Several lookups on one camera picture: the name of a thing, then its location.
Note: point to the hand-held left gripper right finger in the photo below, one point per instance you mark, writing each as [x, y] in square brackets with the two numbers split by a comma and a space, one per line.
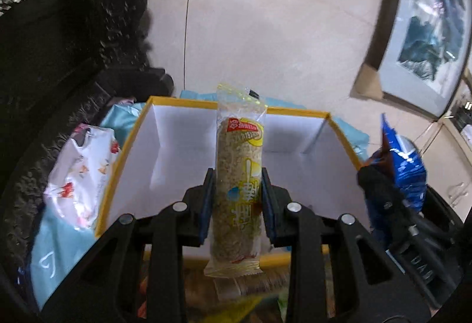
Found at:
[267, 212]

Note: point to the light blue tablecloth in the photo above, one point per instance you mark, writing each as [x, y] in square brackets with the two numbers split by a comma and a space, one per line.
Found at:
[55, 256]

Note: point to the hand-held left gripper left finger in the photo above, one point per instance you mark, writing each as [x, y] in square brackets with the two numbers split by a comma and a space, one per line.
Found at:
[207, 208]

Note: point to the cardboard corner protector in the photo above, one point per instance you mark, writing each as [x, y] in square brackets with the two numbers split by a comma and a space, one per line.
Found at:
[368, 83]

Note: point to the grain bar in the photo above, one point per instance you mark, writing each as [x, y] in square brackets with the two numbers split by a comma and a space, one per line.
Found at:
[236, 168]

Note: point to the framed landscape picture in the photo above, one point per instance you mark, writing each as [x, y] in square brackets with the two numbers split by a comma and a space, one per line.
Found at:
[424, 31]

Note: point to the yellow cardboard box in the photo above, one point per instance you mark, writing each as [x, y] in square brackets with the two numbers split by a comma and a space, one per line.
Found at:
[177, 160]

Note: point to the white snack bag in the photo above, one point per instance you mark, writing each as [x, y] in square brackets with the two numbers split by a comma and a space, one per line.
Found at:
[81, 175]

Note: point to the blue snack bag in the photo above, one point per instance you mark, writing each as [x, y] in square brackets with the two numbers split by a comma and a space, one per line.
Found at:
[407, 168]

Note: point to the yellow snack packet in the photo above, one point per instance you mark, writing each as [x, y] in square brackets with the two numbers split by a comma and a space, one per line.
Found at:
[236, 310]

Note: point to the brown snack bar packet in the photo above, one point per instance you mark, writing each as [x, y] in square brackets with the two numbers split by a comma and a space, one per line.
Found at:
[250, 286]

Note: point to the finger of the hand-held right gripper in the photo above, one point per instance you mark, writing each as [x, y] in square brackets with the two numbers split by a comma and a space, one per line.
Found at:
[378, 190]

